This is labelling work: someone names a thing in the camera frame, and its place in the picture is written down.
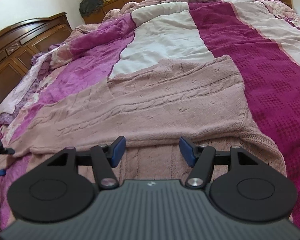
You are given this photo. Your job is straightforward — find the pink knit cardigan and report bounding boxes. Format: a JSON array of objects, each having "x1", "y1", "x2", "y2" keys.
[{"x1": 10, "y1": 56, "x2": 286, "y2": 180}]

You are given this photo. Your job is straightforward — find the dark clothes pile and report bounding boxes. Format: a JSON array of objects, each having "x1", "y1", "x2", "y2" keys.
[{"x1": 79, "y1": 0, "x2": 104, "y2": 17}]

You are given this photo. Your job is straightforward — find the dark wooden headboard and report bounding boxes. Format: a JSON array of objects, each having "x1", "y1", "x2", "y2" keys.
[{"x1": 0, "y1": 12, "x2": 72, "y2": 104}]

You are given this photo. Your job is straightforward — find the magenta patchwork bed quilt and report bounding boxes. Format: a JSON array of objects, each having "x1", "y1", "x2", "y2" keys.
[{"x1": 0, "y1": 0, "x2": 300, "y2": 230}]

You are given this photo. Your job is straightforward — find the wooden side ledge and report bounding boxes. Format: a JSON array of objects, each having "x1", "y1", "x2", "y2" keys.
[{"x1": 82, "y1": 0, "x2": 145, "y2": 24}]

